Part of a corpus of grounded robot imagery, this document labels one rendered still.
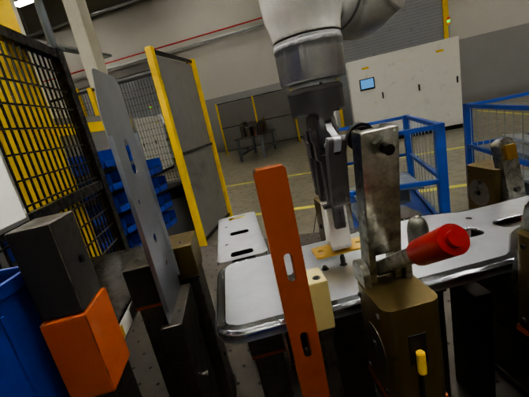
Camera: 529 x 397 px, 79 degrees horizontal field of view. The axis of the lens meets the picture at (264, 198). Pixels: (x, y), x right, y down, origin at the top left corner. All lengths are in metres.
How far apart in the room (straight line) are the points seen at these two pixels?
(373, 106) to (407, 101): 0.76
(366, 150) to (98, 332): 0.29
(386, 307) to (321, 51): 0.29
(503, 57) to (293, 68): 15.44
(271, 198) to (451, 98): 8.60
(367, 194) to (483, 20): 15.51
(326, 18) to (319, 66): 0.05
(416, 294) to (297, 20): 0.33
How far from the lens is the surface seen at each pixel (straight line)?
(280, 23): 0.44
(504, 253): 0.55
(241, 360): 0.87
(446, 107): 8.83
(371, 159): 0.31
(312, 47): 0.43
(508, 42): 15.90
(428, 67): 8.72
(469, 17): 15.65
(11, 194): 0.76
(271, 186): 0.30
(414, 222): 0.55
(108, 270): 0.69
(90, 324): 0.34
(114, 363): 0.37
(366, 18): 0.56
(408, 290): 0.36
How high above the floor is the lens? 1.25
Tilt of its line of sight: 14 degrees down
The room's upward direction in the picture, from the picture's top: 12 degrees counter-clockwise
